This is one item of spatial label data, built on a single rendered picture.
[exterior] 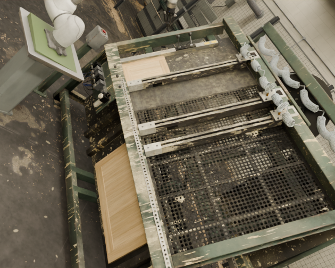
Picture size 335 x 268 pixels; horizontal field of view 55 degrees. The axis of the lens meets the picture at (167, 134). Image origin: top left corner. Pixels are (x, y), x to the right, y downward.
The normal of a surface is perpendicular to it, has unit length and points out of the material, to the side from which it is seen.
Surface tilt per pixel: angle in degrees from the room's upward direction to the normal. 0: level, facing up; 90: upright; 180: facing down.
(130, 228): 90
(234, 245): 56
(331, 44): 90
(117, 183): 90
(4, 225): 0
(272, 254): 90
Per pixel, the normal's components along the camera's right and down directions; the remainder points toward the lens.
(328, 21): -0.54, -0.24
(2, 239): 0.77, -0.53
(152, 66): -0.05, -0.61
